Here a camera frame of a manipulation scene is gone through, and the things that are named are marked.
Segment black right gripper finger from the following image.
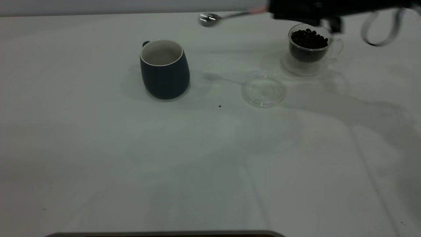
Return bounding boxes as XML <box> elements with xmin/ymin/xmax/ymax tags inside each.
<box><xmin>272</xmin><ymin>12</ymin><xmax>343</xmax><ymax>33</ymax></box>
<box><xmin>269</xmin><ymin>0</ymin><xmax>331</xmax><ymax>12</ymax></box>

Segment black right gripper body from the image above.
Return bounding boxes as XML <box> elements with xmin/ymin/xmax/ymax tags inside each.
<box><xmin>331</xmin><ymin>0</ymin><xmax>407</xmax><ymax>18</ymax></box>

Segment metal spoon with pink handle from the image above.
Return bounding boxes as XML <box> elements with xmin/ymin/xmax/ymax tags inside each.
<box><xmin>199</xmin><ymin>8</ymin><xmax>271</xmax><ymax>27</ymax></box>

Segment dark grey ceramic mug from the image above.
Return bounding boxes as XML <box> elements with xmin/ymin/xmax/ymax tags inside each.
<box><xmin>139</xmin><ymin>39</ymin><xmax>190</xmax><ymax>100</ymax></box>

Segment dark coffee beans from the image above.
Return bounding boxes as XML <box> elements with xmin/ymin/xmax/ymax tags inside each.
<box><xmin>290</xmin><ymin>29</ymin><xmax>329</xmax><ymax>62</ymax></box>

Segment clear glass lid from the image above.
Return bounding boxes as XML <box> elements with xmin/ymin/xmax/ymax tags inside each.
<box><xmin>241</xmin><ymin>72</ymin><xmax>286</xmax><ymax>109</ymax></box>

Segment clear glass cup with handle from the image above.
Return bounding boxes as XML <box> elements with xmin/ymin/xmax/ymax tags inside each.
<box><xmin>280</xmin><ymin>22</ymin><xmax>344</xmax><ymax>77</ymax></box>

